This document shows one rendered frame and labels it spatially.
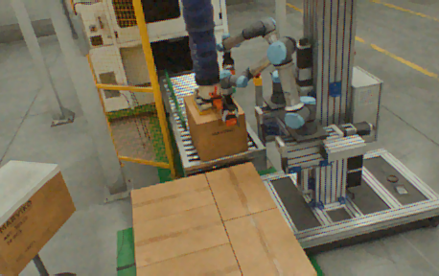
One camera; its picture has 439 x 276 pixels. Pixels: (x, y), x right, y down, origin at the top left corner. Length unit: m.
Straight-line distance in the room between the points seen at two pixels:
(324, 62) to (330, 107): 0.34
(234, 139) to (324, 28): 1.16
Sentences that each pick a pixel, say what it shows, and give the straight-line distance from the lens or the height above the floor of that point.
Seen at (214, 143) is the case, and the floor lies 0.74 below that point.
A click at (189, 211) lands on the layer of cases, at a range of 2.75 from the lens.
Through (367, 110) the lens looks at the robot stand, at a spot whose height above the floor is 1.04.
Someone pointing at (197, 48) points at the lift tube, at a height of 1.47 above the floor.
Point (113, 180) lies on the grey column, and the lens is 3.94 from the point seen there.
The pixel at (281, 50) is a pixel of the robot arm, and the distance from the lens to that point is 2.18.
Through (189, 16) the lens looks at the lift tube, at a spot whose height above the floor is 1.71.
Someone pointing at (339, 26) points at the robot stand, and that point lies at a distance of 2.54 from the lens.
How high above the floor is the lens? 2.33
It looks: 30 degrees down
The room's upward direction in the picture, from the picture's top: 8 degrees counter-clockwise
